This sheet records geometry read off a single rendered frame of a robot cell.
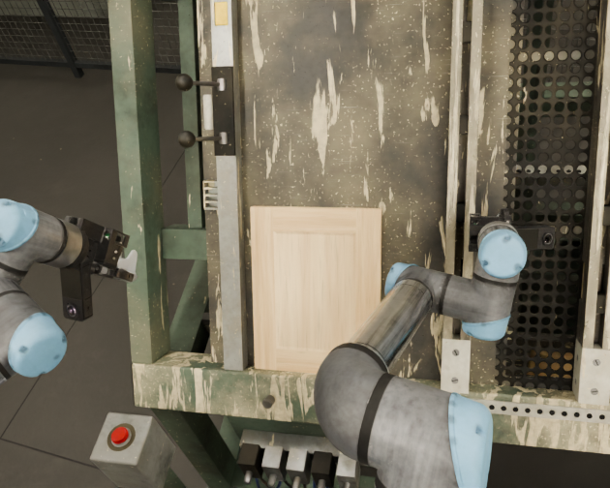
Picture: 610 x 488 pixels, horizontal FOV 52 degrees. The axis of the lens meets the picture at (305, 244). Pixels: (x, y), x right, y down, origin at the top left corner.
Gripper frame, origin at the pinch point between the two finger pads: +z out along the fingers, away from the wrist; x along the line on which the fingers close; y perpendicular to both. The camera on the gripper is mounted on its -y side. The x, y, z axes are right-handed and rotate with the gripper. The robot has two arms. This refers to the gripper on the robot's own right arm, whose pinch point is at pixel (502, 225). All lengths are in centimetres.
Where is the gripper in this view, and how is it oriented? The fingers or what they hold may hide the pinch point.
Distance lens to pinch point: 141.4
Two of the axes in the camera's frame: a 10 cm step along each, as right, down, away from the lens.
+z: 2.3, -1.8, 9.6
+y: -9.7, -0.3, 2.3
